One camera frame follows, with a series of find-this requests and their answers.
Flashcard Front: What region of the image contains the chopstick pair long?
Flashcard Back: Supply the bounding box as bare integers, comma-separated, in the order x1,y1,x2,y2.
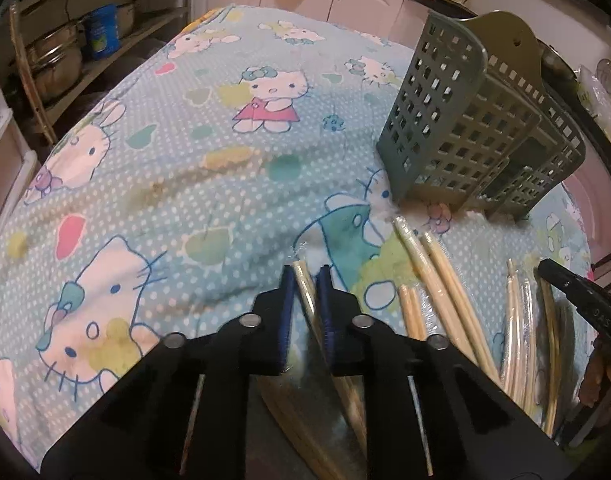
392,214,501,386

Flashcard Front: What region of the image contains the short wrapped chopstick pair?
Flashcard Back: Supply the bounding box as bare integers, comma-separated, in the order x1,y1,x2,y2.
399,285,427,340

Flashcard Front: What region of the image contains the green plastic utensil caddy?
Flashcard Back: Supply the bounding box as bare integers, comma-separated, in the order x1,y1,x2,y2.
377,11,585,218

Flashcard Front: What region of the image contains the Hello Kitty tablecloth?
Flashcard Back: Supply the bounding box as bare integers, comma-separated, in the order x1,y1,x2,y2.
0,6,591,469

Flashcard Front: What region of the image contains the steel pot on shelf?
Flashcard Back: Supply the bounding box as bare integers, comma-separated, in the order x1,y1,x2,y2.
27,21,83,103

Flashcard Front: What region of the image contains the blue plastic canister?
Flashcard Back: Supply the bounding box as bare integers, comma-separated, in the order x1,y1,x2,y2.
88,4,120,60

